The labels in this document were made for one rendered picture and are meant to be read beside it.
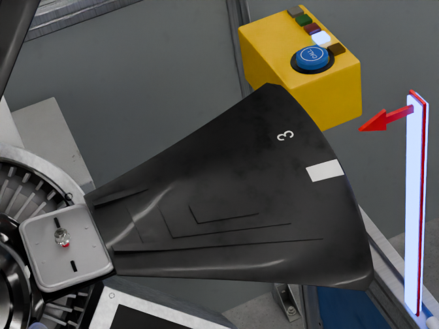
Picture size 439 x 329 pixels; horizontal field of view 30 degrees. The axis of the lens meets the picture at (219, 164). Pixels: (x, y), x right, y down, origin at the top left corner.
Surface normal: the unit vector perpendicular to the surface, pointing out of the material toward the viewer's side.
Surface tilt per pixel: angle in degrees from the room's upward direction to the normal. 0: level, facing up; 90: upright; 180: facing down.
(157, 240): 12
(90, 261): 7
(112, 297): 50
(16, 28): 38
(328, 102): 90
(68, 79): 90
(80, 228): 7
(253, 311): 0
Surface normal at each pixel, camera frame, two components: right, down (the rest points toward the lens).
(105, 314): 0.20, 0.00
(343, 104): 0.39, 0.59
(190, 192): -0.01, -0.68
